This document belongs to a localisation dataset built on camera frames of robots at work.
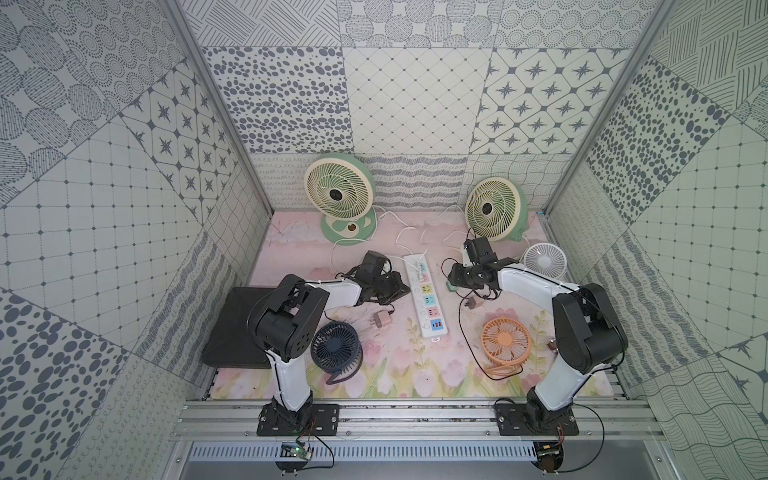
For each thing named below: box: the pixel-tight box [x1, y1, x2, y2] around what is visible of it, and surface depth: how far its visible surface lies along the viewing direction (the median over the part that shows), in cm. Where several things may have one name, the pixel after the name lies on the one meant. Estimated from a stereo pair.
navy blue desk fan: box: [310, 321, 364, 385], surface depth 81 cm
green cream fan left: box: [303, 153, 377, 246], surface depth 95 cm
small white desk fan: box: [523, 242, 567, 279], surface depth 97 cm
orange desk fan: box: [481, 317, 531, 377], surface depth 80 cm
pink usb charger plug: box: [373, 310, 392, 328], surface depth 92 cm
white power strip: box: [403, 253, 449, 339], surface depth 95 cm
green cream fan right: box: [465, 176, 529, 242], surface depth 104 cm
